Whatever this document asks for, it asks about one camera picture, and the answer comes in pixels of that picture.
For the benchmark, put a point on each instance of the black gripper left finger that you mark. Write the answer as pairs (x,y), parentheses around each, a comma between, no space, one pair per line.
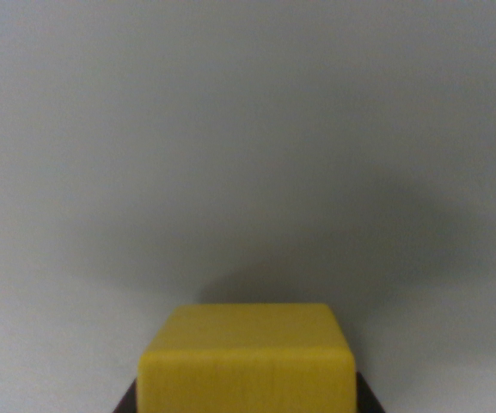
(128,401)

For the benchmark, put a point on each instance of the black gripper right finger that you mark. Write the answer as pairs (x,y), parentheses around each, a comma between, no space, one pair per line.
(365,398)

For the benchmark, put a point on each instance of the yellow cube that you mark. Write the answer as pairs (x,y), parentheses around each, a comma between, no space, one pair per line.
(247,365)

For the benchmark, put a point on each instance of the grey plastic bin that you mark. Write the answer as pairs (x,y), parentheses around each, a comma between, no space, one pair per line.
(213,150)

